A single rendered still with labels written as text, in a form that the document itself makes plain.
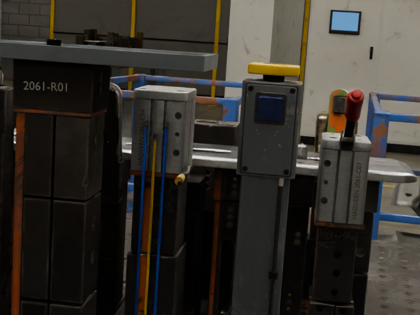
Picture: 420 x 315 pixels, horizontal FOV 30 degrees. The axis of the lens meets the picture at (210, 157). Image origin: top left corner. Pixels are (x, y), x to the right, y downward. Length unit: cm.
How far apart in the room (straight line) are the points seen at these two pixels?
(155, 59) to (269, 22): 820
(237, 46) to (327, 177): 809
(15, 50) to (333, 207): 47
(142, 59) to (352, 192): 37
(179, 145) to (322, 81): 800
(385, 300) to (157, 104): 71
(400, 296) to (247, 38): 764
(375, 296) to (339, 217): 53
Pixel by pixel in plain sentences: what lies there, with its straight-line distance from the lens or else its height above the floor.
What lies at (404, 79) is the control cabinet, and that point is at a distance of 907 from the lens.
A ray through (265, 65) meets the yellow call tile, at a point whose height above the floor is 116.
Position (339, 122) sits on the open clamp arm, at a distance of 141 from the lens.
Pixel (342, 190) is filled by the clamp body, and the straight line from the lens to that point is 109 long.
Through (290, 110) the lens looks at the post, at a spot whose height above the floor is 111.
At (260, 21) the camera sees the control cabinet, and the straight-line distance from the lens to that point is 910.
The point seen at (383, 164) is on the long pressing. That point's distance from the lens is 131.
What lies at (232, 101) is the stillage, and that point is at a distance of 307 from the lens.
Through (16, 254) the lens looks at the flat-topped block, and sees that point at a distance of 101.
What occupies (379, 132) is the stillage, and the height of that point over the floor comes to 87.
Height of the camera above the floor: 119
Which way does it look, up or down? 9 degrees down
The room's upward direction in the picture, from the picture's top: 4 degrees clockwise
